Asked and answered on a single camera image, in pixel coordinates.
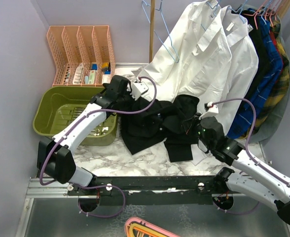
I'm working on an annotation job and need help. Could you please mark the black shirt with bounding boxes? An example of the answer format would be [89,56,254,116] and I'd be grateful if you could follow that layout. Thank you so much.
[121,95,200,162]
[241,10,270,100]

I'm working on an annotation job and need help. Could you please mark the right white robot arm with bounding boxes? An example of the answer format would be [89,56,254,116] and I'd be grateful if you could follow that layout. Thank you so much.
[182,115,290,225]

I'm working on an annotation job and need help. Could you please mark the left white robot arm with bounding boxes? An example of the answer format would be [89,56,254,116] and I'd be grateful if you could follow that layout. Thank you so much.
[37,75,148,195]

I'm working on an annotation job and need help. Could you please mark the front white shirt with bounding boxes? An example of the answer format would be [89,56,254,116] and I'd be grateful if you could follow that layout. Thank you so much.
[139,0,232,103]

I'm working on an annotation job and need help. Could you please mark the white shirt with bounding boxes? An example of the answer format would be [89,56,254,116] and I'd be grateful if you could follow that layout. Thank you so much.
[191,5,259,166]
[139,0,232,103]

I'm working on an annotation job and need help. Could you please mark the blue plaid shirt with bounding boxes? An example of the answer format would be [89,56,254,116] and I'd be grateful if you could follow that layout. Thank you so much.
[227,8,283,139]

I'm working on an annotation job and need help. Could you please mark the empty light blue hanger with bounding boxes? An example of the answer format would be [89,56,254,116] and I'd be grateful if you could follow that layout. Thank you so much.
[141,0,180,64]

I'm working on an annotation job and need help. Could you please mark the yellow plaid shirt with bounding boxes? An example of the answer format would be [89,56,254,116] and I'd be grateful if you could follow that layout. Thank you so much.
[244,20,290,142]

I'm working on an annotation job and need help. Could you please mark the black hanging shirt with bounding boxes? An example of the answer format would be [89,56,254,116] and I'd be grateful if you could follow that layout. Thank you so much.
[241,10,270,100]

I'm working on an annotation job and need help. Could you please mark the pink hanger stack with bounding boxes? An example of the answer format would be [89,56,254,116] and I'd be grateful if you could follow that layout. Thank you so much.
[124,217,178,237]

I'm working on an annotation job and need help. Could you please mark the peach plastic file organizer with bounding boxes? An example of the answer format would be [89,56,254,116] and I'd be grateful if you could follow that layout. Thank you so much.
[46,25,116,87]

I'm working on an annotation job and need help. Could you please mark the olive green plastic basin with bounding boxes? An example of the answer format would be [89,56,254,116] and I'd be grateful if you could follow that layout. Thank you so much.
[33,86,118,146]

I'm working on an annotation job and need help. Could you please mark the wooden rack pole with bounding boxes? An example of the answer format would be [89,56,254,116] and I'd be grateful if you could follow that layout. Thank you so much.
[149,0,155,62]

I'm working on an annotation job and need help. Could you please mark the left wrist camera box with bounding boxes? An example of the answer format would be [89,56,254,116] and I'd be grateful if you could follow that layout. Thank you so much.
[130,77,149,101]

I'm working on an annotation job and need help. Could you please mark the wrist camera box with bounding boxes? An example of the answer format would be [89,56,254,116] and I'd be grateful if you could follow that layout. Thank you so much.
[130,77,149,101]
[199,102,219,120]

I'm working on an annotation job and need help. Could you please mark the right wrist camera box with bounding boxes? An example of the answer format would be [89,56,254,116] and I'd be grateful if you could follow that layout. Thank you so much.
[199,102,219,120]

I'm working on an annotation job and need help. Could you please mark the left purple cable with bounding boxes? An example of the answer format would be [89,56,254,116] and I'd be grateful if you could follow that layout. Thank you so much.
[38,76,158,218]

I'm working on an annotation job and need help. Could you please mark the black mounting rail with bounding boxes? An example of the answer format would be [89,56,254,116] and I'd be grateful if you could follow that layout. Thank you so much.
[68,175,228,206]

